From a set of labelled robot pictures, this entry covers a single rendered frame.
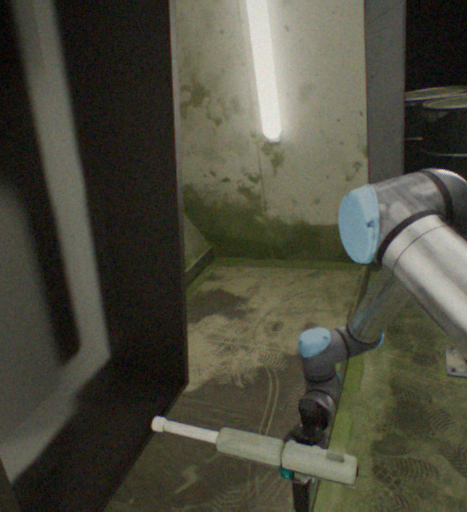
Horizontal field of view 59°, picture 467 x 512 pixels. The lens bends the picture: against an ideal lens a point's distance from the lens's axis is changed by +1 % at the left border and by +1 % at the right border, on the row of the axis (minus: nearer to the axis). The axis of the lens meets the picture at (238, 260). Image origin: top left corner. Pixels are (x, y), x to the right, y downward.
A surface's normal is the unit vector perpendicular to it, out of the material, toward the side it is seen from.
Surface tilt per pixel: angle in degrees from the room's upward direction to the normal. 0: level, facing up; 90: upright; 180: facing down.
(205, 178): 90
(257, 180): 90
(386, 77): 90
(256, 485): 0
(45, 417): 12
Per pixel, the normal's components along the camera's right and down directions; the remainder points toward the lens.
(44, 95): 0.93, 0.20
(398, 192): -0.03, -0.70
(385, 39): -0.37, 0.45
